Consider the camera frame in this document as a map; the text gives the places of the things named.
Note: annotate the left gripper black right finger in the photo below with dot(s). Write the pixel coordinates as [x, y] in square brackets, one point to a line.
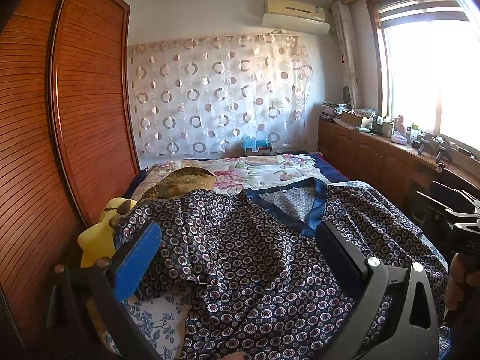
[411, 330]

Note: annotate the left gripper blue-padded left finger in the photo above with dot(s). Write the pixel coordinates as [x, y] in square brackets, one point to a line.
[108, 282]

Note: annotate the navy patterned silk garment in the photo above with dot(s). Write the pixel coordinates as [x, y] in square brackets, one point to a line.
[260, 283]

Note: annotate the person's right hand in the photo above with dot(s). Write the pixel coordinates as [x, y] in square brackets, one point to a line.
[462, 293]

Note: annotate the wooden cabinet under window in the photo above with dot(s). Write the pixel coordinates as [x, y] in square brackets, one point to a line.
[397, 171]

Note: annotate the blue floral white sheet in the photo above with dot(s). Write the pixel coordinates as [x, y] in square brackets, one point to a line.
[162, 320]

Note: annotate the yellow plush toy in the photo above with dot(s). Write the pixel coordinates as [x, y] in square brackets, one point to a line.
[97, 241]

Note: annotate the pink figurine on cabinet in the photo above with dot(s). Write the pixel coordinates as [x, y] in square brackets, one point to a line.
[398, 135]

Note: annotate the cardboard box on cabinet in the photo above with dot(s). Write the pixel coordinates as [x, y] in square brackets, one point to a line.
[355, 120]

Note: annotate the navy blue blanket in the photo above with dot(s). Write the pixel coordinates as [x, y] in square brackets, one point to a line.
[328, 173]

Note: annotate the gold brown pillow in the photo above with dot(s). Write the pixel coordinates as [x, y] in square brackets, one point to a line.
[181, 182]

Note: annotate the brown wooden wardrobe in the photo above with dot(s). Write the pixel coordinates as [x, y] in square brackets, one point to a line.
[66, 140]

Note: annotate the floral pink quilt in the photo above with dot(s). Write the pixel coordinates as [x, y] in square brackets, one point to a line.
[235, 174]

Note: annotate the teal tissue box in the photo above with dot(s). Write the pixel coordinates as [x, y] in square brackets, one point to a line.
[255, 147]

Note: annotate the rolled patterned window curtain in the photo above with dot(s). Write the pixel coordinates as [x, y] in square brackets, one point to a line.
[347, 41]

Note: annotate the white circle-patterned curtain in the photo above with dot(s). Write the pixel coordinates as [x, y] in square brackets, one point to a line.
[202, 97]

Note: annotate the window with wooden frame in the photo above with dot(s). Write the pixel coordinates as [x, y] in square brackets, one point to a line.
[428, 55]

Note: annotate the beige wall air conditioner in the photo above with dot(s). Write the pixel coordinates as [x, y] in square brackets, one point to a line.
[295, 16]

